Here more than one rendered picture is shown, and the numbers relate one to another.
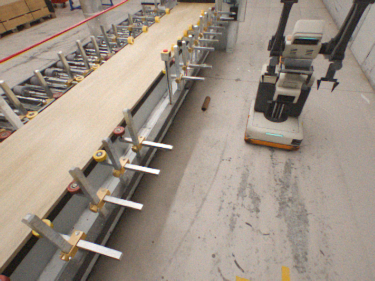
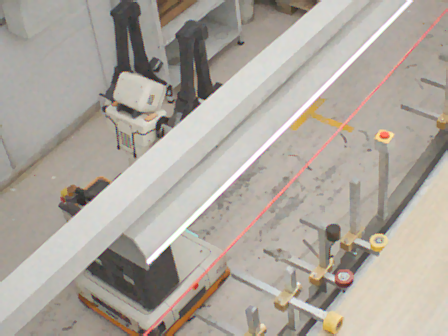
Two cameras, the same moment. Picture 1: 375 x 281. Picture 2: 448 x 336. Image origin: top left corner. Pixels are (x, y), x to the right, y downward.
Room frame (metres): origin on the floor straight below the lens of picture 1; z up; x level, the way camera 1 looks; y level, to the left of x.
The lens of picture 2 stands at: (4.38, 0.61, 3.46)
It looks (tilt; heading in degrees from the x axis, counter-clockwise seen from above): 39 degrees down; 203
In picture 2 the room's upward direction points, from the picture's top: 7 degrees counter-clockwise
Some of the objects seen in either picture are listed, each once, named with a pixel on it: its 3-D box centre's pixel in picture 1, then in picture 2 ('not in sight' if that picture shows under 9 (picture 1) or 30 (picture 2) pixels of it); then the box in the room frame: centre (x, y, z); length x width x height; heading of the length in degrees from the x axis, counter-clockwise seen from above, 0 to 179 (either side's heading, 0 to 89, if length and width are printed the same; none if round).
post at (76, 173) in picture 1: (91, 195); not in sight; (0.63, 0.55, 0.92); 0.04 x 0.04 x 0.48; 72
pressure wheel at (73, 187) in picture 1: (78, 190); not in sight; (0.72, 0.68, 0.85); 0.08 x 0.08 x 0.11
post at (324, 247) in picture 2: (184, 63); (324, 262); (2.30, 0.01, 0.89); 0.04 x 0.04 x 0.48; 72
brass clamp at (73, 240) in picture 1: (72, 245); not in sight; (0.42, 0.62, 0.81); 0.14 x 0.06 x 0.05; 162
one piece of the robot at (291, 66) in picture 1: (294, 71); not in sight; (1.77, -0.98, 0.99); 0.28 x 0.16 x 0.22; 71
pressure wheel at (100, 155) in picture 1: (101, 159); not in sight; (0.96, 0.60, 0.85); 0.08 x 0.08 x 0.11
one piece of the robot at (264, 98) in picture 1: (282, 89); (123, 236); (2.13, -1.11, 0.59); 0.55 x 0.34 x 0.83; 71
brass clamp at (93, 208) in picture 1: (99, 200); not in sight; (0.66, 0.55, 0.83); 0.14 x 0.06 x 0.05; 162
